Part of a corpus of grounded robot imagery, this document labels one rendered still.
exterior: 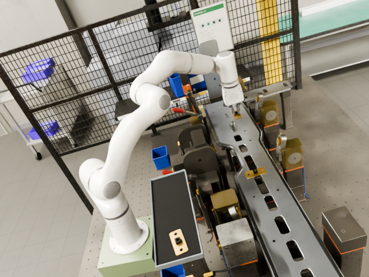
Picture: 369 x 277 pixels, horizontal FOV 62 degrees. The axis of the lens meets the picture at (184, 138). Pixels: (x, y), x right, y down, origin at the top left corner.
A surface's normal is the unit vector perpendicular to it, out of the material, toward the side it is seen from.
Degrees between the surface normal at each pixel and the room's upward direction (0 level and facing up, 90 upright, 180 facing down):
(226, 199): 0
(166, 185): 0
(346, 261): 90
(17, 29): 90
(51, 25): 90
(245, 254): 90
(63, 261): 0
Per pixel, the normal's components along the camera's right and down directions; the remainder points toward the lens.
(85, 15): 0.07, 0.57
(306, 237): -0.25, -0.79
